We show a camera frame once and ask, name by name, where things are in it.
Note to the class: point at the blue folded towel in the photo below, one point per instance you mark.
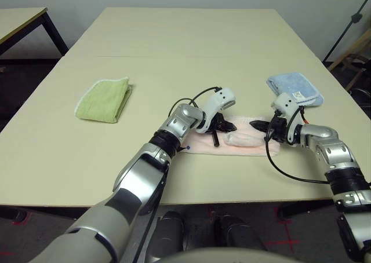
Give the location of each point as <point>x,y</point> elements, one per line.
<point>292,83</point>

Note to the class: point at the black robot left foot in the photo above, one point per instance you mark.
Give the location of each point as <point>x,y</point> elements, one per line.
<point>169,234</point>

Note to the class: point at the black robot right foot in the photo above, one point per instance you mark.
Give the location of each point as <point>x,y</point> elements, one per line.
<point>239,232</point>

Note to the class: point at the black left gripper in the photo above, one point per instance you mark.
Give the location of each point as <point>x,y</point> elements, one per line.
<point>217,125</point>

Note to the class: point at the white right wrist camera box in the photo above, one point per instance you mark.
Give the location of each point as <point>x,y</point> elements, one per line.
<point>285,100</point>

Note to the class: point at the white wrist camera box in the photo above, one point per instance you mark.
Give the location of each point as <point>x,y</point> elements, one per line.
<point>223,96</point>
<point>285,100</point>

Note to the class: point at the wooden stool green cushion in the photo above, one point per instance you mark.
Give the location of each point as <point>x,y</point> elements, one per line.
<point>359,44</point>

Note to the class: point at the green folded towel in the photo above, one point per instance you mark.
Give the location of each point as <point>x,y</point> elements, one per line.
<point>101,100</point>

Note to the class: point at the beige robot torso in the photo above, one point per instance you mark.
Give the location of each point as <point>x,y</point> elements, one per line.
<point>223,255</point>

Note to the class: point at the beige black-framed side table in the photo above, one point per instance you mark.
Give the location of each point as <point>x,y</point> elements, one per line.
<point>14,18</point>

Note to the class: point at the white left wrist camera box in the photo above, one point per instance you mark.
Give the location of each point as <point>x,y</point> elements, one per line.
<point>223,96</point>

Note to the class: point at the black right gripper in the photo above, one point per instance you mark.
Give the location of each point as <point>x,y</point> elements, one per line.
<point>278,128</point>

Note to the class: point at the black tripod stand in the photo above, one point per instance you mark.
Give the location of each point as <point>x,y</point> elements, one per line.
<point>356,16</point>

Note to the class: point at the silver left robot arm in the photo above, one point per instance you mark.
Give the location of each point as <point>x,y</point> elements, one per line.
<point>139,176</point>

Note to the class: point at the red floor tape cross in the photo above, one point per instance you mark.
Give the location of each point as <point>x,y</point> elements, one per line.
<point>285,241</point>

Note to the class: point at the pink terry towel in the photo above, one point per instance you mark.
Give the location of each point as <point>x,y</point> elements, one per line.
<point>246,141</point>

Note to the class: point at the black robot foot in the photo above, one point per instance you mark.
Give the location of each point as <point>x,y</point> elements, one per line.
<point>239,232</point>
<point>169,234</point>

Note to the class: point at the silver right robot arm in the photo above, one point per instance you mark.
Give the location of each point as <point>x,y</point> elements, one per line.
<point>333,153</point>

